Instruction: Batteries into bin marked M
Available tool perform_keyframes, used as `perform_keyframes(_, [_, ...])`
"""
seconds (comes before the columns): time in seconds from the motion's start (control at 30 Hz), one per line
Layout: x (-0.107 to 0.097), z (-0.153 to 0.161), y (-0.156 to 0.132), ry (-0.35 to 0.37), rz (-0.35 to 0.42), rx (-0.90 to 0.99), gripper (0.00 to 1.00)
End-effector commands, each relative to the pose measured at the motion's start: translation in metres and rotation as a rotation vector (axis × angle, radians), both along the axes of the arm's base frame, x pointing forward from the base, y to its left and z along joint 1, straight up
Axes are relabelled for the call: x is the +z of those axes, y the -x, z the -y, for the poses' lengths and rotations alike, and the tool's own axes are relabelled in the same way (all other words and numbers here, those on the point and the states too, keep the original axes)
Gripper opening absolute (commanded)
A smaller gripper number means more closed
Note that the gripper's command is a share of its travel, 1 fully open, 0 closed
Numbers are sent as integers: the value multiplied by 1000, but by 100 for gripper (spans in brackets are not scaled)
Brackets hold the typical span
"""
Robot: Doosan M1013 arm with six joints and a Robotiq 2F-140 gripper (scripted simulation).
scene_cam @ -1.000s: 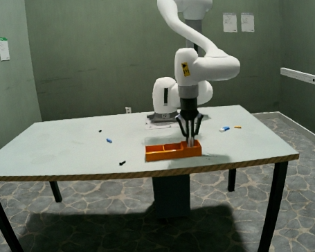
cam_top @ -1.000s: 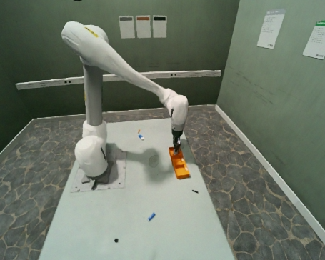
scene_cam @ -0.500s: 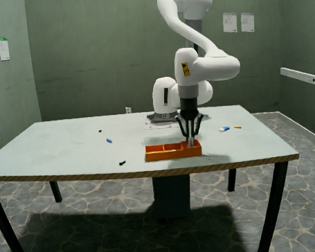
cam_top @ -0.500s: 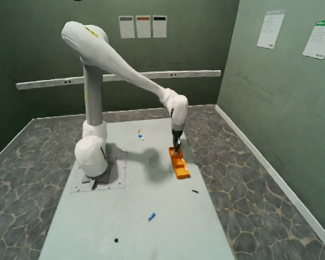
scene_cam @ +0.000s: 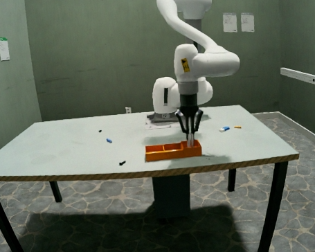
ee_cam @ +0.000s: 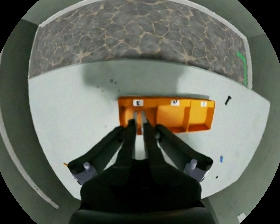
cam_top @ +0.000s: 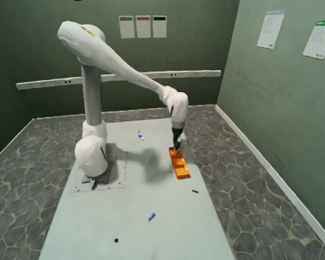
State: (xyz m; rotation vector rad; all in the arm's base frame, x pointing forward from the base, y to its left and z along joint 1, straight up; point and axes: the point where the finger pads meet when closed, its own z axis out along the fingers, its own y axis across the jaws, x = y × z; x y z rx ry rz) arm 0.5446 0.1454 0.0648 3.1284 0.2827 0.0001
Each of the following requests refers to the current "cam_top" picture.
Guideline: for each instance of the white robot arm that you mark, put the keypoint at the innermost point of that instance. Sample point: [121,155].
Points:
[94,55]

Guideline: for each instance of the orange three-compartment tray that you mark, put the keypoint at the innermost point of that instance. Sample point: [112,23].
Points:
[179,163]

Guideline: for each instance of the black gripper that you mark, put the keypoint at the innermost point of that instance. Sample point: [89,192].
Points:
[176,138]

